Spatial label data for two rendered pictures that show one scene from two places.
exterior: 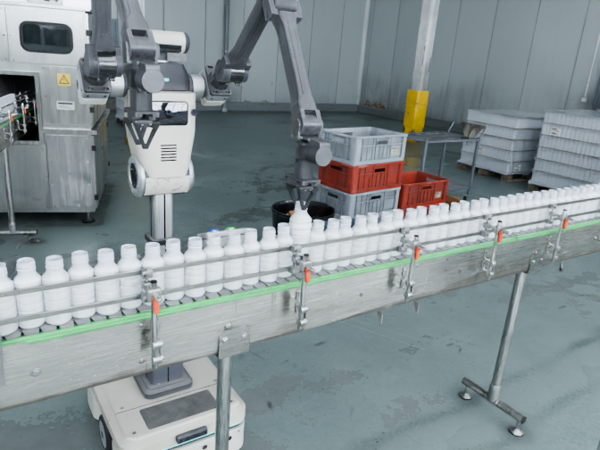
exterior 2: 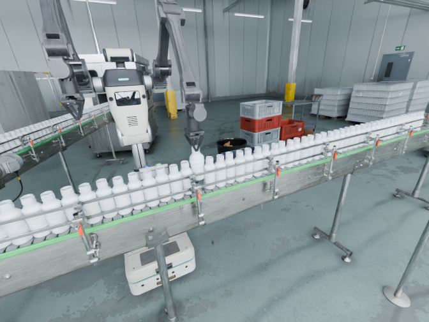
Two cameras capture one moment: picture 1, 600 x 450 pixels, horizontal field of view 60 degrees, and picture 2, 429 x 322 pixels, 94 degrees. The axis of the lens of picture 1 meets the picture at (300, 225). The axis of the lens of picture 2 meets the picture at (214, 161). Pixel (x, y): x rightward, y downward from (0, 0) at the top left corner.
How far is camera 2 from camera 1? 72 cm
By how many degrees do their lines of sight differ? 10
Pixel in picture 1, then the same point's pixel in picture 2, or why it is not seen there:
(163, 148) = (129, 119)
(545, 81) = (352, 71)
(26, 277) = not seen: outside the picture
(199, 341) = (131, 241)
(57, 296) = (10, 228)
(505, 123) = (332, 92)
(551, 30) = (354, 46)
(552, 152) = (357, 104)
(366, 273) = (246, 186)
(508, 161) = (334, 110)
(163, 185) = (133, 139)
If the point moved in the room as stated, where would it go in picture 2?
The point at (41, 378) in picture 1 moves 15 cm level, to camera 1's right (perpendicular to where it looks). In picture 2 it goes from (13, 279) to (48, 284)
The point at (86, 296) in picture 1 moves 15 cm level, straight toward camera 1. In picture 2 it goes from (36, 225) to (9, 258)
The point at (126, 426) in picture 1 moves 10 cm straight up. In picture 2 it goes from (131, 264) to (127, 253)
